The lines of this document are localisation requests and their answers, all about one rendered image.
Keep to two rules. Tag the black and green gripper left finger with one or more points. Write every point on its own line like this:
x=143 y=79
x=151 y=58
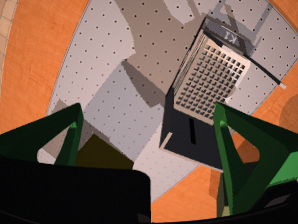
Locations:
x=24 y=142

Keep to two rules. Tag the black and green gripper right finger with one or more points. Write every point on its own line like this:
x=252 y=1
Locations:
x=277 y=165

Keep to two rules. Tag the yellow open-top bin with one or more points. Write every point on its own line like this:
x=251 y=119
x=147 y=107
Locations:
x=98 y=154

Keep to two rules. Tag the white well plate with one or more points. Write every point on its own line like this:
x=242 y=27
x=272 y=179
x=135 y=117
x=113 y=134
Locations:
x=228 y=83

